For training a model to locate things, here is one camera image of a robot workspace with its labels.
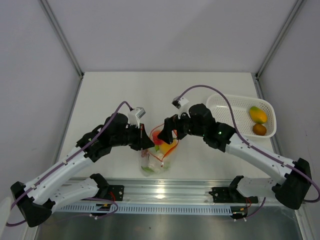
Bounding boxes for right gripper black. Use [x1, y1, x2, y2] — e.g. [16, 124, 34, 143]
[157, 107, 206, 145]

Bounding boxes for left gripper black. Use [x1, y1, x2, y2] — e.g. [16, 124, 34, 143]
[111, 122, 155, 151]

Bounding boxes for red grape bunch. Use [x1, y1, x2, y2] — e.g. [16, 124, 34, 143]
[141, 149, 150, 159]

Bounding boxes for peach orange red fruit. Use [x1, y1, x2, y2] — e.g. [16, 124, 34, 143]
[151, 130, 164, 146]

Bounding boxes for clear zip bag orange zipper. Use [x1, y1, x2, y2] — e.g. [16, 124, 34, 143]
[140, 124, 180, 177]

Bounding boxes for white cauliflower green leaves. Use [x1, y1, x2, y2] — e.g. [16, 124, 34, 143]
[140, 160, 171, 175]

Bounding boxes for round orange brown fruit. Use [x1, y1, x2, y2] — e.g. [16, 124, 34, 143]
[252, 123, 267, 136]

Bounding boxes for mango yellow green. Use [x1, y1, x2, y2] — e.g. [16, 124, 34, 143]
[249, 106, 268, 124]

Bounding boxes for green apple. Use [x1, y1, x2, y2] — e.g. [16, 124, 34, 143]
[154, 145, 161, 153]

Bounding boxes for yellow orange fruit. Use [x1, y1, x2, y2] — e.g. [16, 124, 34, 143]
[159, 141, 177, 155]

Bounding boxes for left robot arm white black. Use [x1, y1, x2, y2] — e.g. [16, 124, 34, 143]
[10, 113, 154, 228]

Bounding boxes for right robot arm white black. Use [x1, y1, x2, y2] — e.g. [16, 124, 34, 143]
[157, 103, 312, 210]

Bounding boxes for white perforated plastic basket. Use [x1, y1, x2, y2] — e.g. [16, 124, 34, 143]
[206, 93, 277, 139]

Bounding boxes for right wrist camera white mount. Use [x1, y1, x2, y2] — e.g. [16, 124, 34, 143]
[172, 97, 189, 115]

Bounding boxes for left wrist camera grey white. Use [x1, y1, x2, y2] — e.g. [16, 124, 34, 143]
[128, 107, 146, 127]

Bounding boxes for aluminium mounting rail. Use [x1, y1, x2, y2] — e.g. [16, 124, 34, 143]
[107, 178, 231, 205]

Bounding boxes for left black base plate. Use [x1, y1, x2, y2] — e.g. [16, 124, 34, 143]
[96, 185, 125, 202]

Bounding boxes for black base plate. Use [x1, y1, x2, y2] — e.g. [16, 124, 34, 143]
[96, 185, 125, 202]
[208, 187, 259, 204]

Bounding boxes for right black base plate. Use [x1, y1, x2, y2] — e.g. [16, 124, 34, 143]
[208, 187, 259, 204]

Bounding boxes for slotted white cable duct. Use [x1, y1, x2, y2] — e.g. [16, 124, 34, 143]
[57, 202, 233, 216]

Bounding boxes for left aluminium frame post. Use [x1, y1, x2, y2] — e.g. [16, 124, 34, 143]
[38, 0, 84, 79]

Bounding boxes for aluminium frame post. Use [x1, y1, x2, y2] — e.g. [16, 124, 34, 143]
[38, 0, 84, 79]
[255, 0, 307, 81]

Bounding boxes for right aluminium frame post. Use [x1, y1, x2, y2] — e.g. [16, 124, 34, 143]
[255, 0, 307, 81]

